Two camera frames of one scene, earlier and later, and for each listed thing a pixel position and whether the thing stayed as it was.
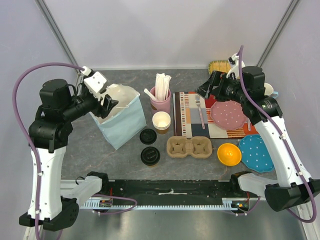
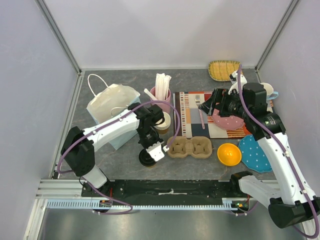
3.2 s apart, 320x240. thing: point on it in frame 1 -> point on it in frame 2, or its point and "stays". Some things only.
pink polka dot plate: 228,114 stays
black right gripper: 215,83 -> 217,100
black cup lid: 150,156 stays
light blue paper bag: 126,119 stays
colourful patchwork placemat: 192,119 stays
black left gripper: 103,110 -> 146,146
